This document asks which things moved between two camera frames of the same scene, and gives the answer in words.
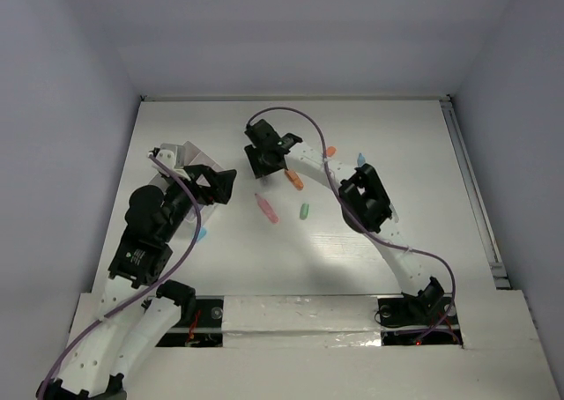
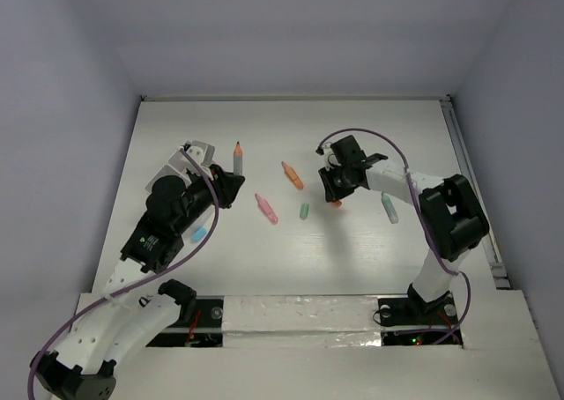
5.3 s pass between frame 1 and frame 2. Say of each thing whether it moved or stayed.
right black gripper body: moved
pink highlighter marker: stayed
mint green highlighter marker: stayed
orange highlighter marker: stayed
